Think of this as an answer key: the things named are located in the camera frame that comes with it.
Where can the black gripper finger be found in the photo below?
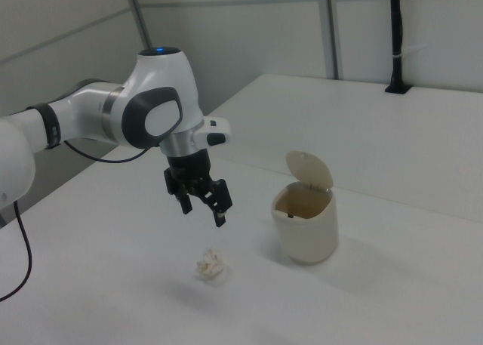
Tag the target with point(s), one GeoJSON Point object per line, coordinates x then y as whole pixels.
{"type": "Point", "coordinates": [186, 205]}
{"type": "Point", "coordinates": [223, 196]}

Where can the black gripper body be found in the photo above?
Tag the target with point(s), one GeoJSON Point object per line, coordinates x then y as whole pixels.
{"type": "Point", "coordinates": [188, 165]}

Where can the white paper trash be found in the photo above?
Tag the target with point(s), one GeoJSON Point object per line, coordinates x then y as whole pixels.
{"type": "Point", "coordinates": [209, 263]}

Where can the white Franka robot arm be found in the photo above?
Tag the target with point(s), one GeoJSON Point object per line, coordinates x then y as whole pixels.
{"type": "Point", "coordinates": [158, 81]}

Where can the small white lidded bin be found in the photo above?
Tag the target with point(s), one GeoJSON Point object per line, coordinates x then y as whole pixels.
{"type": "Point", "coordinates": [305, 239]}

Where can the grey partition post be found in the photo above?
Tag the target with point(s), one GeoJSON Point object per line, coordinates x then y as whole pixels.
{"type": "Point", "coordinates": [330, 28]}
{"type": "Point", "coordinates": [137, 13]}

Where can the black pole mount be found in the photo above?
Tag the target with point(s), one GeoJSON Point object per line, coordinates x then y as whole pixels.
{"type": "Point", "coordinates": [396, 39]}

